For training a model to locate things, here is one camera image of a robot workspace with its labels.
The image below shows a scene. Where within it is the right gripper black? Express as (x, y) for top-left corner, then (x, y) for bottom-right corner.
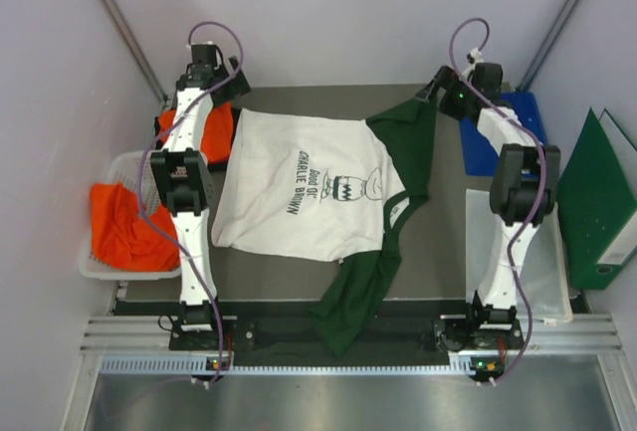
(413, 66), (476, 121)

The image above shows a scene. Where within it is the white green raglan t-shirt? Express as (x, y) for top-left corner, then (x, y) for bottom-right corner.
(211, 99), (437, 356)

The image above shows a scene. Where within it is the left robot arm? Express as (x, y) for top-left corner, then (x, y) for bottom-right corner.
(149, 42), (250, 350)

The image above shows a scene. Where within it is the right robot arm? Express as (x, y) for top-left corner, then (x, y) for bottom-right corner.
(416, 62), (561, 347)

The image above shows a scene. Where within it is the folded orange t-shirt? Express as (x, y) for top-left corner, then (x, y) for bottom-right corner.
(154, 103), (241, 167)

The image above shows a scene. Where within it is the blue plastic folder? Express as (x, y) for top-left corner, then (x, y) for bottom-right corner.
(459, 92), (547, 177)

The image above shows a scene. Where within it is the white plastic basket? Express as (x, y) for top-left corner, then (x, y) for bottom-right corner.
(78, 151), (180, 281)

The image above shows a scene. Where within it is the crumpled orange t-shirt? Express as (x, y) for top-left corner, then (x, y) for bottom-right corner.
(90, 183), (180, 272)

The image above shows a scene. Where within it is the green lever arch binder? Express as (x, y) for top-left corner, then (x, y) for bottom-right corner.
(557, 109), (636, 290)

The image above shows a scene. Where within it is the translucent plastic sleeve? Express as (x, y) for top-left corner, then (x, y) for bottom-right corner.
(465, 189), (572, 323)

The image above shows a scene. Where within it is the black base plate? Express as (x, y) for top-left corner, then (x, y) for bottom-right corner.
(167, 315), (525, 365)

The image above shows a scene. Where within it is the perforated cable duct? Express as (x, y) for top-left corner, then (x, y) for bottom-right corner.
(100, 354), (500, 377)

